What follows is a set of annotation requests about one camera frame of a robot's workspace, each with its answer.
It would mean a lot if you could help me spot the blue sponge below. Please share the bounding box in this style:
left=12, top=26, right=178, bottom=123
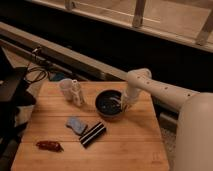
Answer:
left=66, top=117, right=88, bottom=135

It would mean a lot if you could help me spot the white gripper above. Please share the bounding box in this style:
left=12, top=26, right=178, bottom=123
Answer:
left=121, top=85, right=141, bottom=112

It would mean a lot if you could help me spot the blue object behind table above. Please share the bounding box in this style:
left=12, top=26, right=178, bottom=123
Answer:
left=51, top=73, right=67, bottom=82

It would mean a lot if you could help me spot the black chair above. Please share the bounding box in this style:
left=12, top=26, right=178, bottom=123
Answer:
left=0, top=47, right=36, bottom=159

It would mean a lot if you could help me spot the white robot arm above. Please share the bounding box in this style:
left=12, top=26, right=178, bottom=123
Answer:
left=121, top=68, right=213, bottom=171

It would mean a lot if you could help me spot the black white striped block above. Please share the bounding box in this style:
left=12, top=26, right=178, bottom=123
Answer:
left=79, top=122, right=106, bottom=148

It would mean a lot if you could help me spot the dark ceramic bowl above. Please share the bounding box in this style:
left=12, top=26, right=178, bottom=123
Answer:
left=95, top=90, right=122, bottom=118

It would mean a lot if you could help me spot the black cable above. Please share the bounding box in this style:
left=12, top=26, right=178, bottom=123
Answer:
left=23, top=47, right=56, bottom=84

